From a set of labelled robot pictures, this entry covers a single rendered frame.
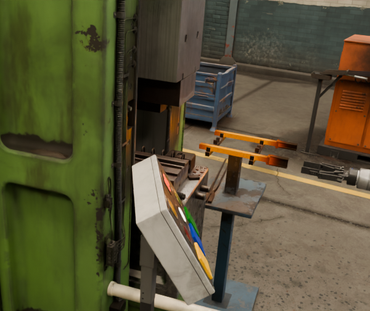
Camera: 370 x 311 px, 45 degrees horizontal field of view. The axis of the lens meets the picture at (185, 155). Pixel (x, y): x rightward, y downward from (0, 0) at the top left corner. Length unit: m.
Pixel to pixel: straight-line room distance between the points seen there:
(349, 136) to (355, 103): 0.36
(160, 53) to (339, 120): 3.78
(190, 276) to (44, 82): 0.77
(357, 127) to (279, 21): 4.60
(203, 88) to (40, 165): 4.06
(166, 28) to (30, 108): 0.52
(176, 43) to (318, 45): 7.74
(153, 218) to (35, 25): 0.75
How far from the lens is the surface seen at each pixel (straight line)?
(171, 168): 1.77
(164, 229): 1.05
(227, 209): 2.13
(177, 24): 1.49
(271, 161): 2.06
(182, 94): 1.60
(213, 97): 5.39
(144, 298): 1.37
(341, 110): 5.09
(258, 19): 9.43
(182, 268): 1.12
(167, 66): 1.52
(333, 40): 9.11
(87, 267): 1.62
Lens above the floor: 1.69
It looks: 21 degrees down
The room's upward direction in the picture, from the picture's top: 5 degrees clockwise
